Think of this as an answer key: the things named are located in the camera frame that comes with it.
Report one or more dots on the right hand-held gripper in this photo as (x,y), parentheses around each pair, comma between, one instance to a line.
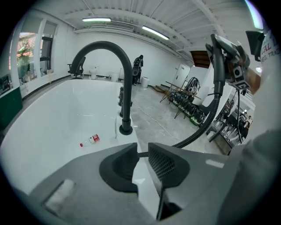
(238,66)

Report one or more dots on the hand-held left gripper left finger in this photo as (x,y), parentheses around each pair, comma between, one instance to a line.
(107,173)

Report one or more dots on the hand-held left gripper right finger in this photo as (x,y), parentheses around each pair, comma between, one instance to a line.
(180,171)

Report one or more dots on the person's right forearm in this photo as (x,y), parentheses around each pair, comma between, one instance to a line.
(253,81)

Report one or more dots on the white bathtub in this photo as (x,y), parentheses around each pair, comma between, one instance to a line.
(65,114)

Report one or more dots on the brown stair underside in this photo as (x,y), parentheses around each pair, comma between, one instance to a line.
(199,58)

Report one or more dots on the clear bottle red label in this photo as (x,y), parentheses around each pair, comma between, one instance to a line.
(93,139)

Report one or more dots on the black mounted screen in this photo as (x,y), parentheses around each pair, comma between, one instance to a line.
(254,46)

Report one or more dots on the black white backpack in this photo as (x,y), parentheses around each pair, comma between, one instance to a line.
(193,85)

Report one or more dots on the white door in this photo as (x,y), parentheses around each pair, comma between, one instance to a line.
(181,74)

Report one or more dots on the wooden table hairpin legs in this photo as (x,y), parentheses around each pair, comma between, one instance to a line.
(182,90)

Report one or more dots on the ceiling tube light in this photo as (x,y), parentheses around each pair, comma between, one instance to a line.
(155,32)
(254,13)
(96,19)

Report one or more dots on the black light stand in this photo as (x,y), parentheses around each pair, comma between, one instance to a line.
(238,109)

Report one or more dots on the row of black green bags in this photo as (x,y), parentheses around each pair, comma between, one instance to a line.
(186,107)

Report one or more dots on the black metal table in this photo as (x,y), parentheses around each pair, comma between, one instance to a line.
(230,134)

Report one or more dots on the wooden steps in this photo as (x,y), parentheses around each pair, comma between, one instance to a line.
(159,88)

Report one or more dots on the white printed t-shirt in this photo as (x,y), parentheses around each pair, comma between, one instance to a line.
(270,99)

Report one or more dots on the white waste bin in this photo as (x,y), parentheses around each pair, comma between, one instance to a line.
(114,77)
(145,82)

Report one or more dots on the black gooseneck faucet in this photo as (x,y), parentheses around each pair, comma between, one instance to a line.
(127,88)

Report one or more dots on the white ceiling air vent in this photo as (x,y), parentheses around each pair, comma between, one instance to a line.
(123,26)

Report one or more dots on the white toilet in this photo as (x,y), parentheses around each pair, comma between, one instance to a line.
(94,72)

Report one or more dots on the white window ledge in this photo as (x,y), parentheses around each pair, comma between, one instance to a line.
(44,85)

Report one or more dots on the black office chair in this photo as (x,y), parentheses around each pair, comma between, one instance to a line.
(78,68)

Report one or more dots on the green front counter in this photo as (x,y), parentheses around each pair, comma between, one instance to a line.
(11,103)

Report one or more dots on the window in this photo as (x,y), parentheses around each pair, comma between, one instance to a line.
(24,57)
(47,57)

